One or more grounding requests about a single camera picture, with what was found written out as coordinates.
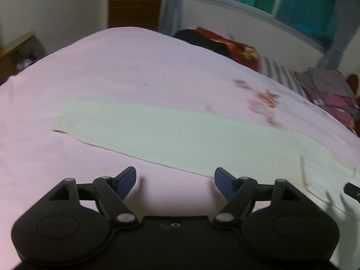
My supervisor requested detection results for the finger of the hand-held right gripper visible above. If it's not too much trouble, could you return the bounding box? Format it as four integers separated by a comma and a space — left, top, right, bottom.
344, 183, 360, 201

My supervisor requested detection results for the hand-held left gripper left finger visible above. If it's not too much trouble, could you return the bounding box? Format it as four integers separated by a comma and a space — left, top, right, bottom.
48, 166, 140, 227

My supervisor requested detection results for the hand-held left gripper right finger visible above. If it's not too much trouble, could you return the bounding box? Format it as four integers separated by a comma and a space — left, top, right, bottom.
211, 167, 306, 228

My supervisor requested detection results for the pile of folded clothes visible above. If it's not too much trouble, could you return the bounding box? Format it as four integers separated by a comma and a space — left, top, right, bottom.
295, 67, 359, 135

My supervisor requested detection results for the brown and white headboard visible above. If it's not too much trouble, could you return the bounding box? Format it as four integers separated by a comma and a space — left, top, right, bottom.
345, 73, 360, 139

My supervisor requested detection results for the pink floral bedsheet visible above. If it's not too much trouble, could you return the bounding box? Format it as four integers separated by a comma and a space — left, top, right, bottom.
0, 27, 360, 270

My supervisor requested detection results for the grey white striped sheet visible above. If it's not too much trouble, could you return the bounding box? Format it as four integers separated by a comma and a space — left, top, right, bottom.
258, 55, 310, 99

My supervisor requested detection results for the red floral pillow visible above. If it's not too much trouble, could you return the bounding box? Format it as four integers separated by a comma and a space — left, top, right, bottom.
196, 26, 260, 71

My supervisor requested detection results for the grey curtain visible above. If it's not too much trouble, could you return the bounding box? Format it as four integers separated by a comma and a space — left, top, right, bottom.
320, 32, 348, 68
158, 0, 187, 34

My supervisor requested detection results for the black bag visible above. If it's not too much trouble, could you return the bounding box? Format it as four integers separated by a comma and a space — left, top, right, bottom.
174, 29, 234, 57

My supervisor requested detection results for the wooden bedside cabinet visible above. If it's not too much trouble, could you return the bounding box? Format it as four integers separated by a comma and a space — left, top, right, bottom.
0, 32, 47, 78

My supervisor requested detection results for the brown wooden door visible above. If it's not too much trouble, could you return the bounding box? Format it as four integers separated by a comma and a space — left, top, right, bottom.
108, 0, 165, 32

